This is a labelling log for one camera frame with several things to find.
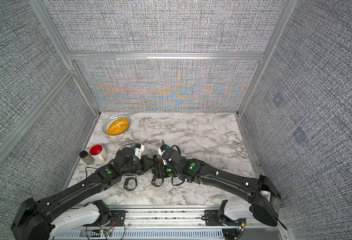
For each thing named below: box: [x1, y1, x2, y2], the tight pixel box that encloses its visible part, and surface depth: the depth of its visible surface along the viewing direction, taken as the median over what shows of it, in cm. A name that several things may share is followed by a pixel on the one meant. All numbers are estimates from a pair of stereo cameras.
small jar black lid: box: [79, 150, 95, 165], surface depth 89 cm
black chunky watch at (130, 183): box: [123, 176, 138, 192], surface depth 85 cm
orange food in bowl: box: [107, 118, 130, 136], surface depth 105 cm
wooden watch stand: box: [152, 154, 164, 165], surface depth 76 cm
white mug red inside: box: [89, 143, 108, 161], surface depth 92 cm
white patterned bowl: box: [102, 114, 131, 136], surface depth 108 cm
